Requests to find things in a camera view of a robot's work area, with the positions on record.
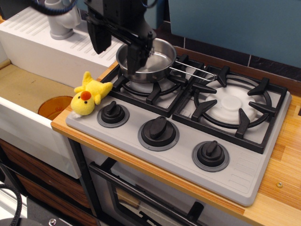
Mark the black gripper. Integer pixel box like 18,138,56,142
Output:
84,0,157,75

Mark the black left stove knob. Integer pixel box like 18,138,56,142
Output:
97,101,130,128

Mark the yellow stuffed duck toy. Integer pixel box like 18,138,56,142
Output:
70,71,113,118

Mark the black braided cable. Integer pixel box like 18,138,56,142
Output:
0,183,23,226

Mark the toy oven door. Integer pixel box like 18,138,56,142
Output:
88,157,238,226

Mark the black right burner grate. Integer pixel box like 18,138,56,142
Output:
172,65,291,154

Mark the grey toy faucet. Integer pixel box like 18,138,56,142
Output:
48,6,81,40

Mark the white right burner disc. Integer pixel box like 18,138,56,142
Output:
198,85,257,124

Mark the orange plastic bowl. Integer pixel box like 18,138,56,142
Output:
38,96,72,120

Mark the black stove knob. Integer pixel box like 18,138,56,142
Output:
138,116,180,152
192,140,230,172
97,101,130,128

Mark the black middle stove knob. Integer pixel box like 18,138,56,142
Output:
138,116,180,152

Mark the stainless steel pan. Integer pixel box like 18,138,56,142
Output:
116,38,216,83

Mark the black right stove knob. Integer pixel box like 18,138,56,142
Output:
192,140,230,172

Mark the white toy sink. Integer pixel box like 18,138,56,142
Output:
0,8,122,179

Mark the black left burner grate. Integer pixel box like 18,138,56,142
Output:
101,54,205,117

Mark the black burner grate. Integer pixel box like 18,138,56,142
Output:
101,54,205,117
172,65,291,154

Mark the grey toy stove top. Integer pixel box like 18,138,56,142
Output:
66,56,292,206

